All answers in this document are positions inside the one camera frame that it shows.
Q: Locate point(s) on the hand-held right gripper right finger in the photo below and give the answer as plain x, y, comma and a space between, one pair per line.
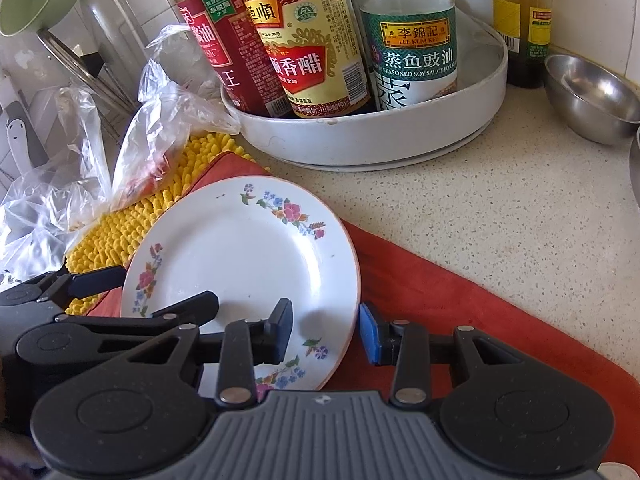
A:
370, 335

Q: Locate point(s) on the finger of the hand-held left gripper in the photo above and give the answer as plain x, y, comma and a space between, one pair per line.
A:
95, 281
185, 310

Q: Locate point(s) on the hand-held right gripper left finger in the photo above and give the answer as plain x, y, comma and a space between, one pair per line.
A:
282, 332

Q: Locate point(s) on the white floral plate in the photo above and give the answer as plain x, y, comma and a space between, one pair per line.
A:
240, 255

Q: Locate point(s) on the stainless steel bowl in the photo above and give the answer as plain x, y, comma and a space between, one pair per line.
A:
636, 160
590, 100

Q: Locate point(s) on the yellow chenille mat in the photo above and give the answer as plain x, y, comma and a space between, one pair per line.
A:
130, 230

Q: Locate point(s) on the red cloth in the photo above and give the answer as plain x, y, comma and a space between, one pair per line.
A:
450, 300

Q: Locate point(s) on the clear plastic bag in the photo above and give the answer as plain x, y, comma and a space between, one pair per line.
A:
60, 195

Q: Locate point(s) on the white round turntable tray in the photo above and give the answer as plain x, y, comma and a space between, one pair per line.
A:
380, 135

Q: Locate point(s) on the glass pot lid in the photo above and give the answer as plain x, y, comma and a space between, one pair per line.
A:
75, 65

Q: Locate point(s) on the clear glass container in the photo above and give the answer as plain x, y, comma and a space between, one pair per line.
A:
112, 25

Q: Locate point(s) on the red label soy sauce bottle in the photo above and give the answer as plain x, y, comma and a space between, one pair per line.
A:
225, 45

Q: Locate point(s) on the yellow label vinegar bottle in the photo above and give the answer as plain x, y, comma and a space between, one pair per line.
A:
310, 55

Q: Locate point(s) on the clear purple label bottle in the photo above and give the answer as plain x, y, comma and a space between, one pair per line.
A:
415, 50

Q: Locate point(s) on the yellow label dark sauce bottle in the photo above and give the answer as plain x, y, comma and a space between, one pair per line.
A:
520, 25

